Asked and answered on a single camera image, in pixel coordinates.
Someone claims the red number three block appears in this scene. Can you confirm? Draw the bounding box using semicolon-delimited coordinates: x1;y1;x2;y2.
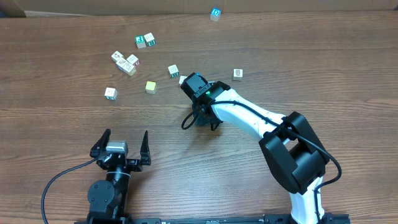
178;76;186;86

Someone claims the yellow side cluster block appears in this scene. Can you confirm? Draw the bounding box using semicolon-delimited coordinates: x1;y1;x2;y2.
123;62;136;76

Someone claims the plain picture block left cluster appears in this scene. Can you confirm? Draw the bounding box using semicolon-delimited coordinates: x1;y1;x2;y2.
111;51;124;62

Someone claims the green R centre block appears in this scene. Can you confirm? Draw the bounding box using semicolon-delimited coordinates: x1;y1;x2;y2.
168;65;179;78

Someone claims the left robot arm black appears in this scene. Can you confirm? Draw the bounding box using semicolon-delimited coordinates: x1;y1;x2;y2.
86;129;151;223

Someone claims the green top letter block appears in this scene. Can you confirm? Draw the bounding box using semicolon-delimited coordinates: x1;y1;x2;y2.
135;35;146;49

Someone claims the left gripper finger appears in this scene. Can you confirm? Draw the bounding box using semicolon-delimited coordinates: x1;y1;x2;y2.
90;129;111;158
140;131;151;166

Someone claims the green J letter block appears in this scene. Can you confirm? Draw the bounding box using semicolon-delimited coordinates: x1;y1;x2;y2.
104;87;118;100

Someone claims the red side cluster block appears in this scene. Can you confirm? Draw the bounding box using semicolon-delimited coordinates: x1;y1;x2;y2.
127;54;140;67

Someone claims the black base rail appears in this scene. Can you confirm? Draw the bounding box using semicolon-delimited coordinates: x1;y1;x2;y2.
74;213;351;224

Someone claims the blue side cluster block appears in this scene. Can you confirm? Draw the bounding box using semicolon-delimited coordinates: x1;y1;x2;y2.
116;58;127;71

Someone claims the wooden number two block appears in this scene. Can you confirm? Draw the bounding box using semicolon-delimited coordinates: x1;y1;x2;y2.
233;69;243;81

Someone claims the blue letter block far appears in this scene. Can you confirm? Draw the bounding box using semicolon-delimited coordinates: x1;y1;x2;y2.
210;8;221;21

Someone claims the yellow top number seven block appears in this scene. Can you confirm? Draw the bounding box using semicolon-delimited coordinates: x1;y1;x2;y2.
146;81;157;94

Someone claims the green R side block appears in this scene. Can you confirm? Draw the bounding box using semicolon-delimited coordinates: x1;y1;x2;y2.
144;32;156;47

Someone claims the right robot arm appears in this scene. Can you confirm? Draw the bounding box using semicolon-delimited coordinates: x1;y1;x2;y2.
180;73;331;223

